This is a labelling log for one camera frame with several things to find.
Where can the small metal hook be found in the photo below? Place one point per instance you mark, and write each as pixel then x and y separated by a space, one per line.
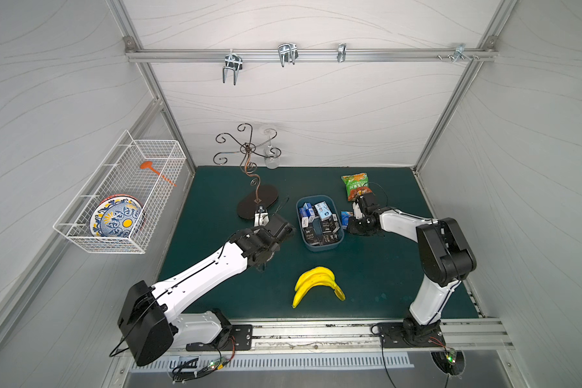
pixel 341 53

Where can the aluminium front rail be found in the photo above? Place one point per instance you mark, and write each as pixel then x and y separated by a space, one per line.
pixel 361 335

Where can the green snack bag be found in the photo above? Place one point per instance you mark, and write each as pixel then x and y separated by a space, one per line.
pixel 356 185

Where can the aluminium top rail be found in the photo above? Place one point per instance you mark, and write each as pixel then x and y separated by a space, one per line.
pixel 305 55

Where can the metal double hook left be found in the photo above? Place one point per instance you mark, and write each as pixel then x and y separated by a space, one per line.
pixel 233 64

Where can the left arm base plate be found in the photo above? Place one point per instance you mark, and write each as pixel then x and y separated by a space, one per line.
pixel 231 338

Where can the blue yellow patterned plate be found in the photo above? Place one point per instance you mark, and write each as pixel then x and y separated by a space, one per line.
pixel 116 217

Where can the metal double hook middle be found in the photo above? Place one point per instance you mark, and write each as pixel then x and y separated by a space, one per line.
pixel 287 53

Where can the white blue tissue pack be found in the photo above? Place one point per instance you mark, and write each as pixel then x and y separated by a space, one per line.
pixel 323 210

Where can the metal scroll stand dark base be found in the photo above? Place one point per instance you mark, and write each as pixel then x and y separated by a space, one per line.
pixel 265 195

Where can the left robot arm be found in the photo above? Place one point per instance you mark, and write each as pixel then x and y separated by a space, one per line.
pixel 150 320

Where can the yellow banana bunch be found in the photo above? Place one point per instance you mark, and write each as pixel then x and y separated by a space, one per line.
pixel 316 277

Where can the metal bracket hook right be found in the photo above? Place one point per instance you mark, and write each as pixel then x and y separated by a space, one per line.
pixel 459 54

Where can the clear glass cup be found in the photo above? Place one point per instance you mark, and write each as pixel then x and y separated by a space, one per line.
pixel 271 153

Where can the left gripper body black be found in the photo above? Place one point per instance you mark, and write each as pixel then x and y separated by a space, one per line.
pixel 276 227

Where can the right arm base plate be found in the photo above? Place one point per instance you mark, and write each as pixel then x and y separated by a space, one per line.
pixel 393 334

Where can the white wire basket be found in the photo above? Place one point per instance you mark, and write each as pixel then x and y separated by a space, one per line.
pixel 120 174

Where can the teal plastic storage box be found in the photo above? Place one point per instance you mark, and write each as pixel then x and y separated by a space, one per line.
pixel 318 235

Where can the metal double hook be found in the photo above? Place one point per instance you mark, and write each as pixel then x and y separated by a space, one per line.
pixel 287 53
pixel 233 64

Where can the orange plastic spoon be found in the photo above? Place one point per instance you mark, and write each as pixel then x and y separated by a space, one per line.
pixel 148 165

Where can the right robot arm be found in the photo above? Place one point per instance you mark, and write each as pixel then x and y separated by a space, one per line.
pixel 445 257

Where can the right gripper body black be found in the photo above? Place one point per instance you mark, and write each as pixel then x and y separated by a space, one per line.
pixel 364 204

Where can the aluminium rail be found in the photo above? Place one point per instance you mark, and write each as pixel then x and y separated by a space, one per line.
pixel 361 335
pixel 305 55

